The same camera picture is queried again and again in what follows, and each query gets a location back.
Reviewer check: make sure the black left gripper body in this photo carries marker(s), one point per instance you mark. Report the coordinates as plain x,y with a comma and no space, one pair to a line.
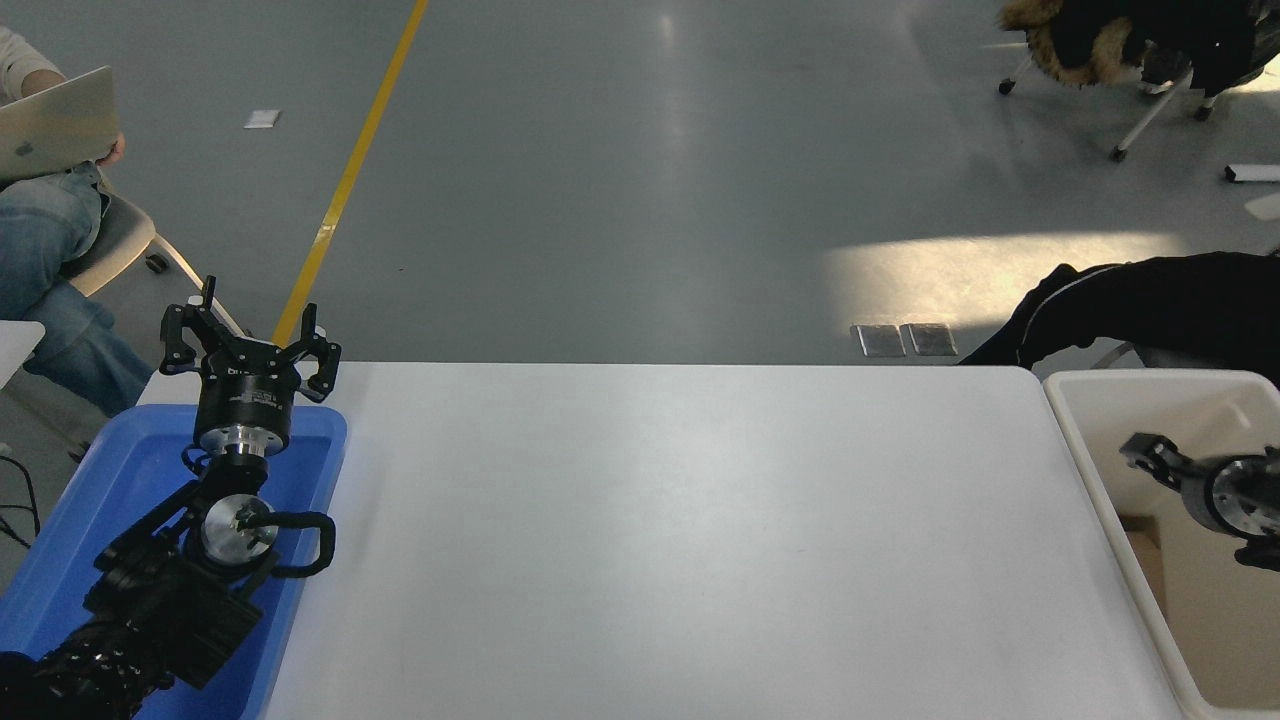
245,395

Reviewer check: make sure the person's hand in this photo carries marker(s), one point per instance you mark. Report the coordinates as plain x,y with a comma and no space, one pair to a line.
113,151

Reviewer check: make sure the metal floor plate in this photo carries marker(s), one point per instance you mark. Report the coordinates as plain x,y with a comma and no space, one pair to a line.
930,338
880,339

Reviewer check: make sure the black coat with fur trim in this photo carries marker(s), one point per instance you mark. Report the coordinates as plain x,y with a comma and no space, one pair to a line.
1180,35

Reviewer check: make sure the seated person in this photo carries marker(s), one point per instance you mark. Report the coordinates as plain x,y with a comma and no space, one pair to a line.
50,260

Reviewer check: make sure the large pale plastic bin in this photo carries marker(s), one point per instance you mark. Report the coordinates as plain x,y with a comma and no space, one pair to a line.
1100,410

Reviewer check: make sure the small white table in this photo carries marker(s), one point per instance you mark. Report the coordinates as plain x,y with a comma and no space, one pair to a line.
18,345

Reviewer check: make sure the silver laptop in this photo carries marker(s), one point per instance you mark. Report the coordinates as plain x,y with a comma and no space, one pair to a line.
55,120

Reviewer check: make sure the white bar with black end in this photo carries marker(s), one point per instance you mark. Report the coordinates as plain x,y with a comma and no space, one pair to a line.
1255,173

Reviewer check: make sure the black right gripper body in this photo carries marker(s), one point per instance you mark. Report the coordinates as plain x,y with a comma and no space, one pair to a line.
1196,497

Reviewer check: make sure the white-legged wheeled chair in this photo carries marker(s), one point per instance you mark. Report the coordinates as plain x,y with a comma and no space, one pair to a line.
1150,115

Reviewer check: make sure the person in dark clothing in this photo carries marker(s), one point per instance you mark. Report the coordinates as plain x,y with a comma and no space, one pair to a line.
1150,305

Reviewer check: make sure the blue plastic tray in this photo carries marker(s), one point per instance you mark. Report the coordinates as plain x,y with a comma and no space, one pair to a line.
120,470

